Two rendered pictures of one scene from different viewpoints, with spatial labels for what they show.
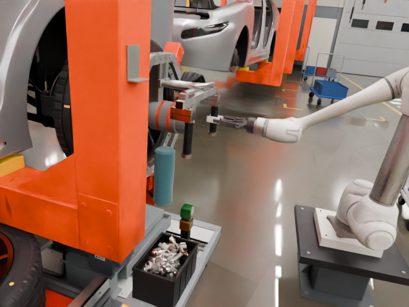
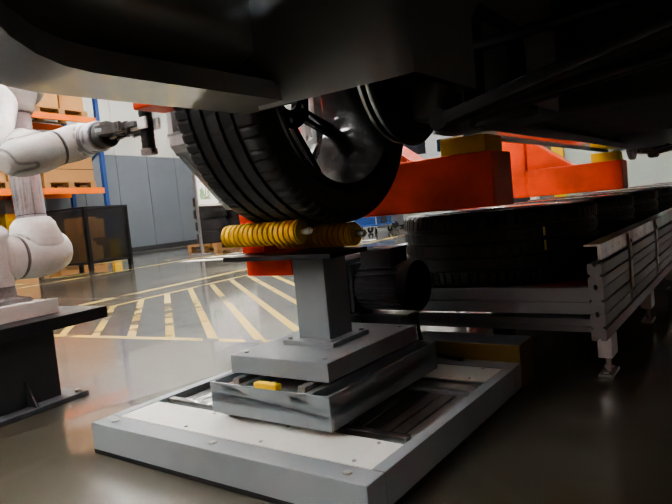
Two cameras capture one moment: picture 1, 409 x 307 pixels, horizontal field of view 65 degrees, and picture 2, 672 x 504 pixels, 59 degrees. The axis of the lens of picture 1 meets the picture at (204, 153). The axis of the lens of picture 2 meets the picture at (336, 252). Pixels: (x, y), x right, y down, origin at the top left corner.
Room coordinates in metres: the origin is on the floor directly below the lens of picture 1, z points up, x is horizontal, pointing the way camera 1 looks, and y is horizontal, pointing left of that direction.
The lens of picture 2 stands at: (2.91, 0.94, 0.55)
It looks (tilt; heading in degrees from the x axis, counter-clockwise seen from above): 4 degrees down; 199
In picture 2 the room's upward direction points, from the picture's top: 5 degrees counter-clockwise
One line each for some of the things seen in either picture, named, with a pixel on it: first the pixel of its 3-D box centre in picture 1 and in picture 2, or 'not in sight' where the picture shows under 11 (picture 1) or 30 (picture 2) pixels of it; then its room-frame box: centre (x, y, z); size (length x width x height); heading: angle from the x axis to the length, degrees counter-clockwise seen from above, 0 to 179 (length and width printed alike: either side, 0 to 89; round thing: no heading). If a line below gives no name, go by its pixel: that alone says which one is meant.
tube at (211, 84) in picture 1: (190, 75); not in sight; (1.50, 0.10, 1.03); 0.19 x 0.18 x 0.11; 73
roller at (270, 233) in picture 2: not in sight; (263, 234); (1.58, 0.31, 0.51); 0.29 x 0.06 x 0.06; 73
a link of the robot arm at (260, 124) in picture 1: (260, 127); (96, 137); (1.46, -0.25, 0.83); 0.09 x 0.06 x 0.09; 163
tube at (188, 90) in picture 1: (172, 80); not in sight; (1.31, 0.16, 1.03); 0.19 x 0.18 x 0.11; 73
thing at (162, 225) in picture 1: (123, 234); (331, 374); (1.49, 0.41, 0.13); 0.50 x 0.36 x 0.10; 163
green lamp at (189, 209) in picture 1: (187, 211); not in sight; (0.97, 0.04, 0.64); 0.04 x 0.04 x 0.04; 73
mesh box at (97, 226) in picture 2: not in sight; (82, 239); (-4.83, -5.96, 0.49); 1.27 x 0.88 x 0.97; 80
